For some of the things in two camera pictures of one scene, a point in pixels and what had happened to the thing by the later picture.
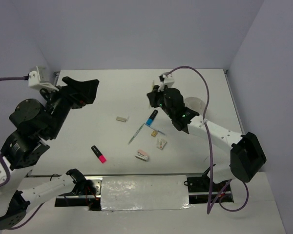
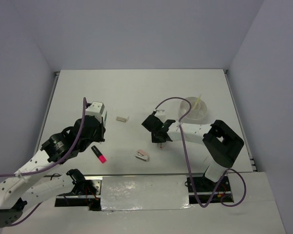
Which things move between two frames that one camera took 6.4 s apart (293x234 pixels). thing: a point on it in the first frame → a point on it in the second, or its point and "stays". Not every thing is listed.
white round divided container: x=195 y=104 stays
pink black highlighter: x=101 y=157 stays
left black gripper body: x=61 y=104 → x=98 y=136
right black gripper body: x=158 y=97 → x=155 y=139
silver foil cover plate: x=123 y=193 stays
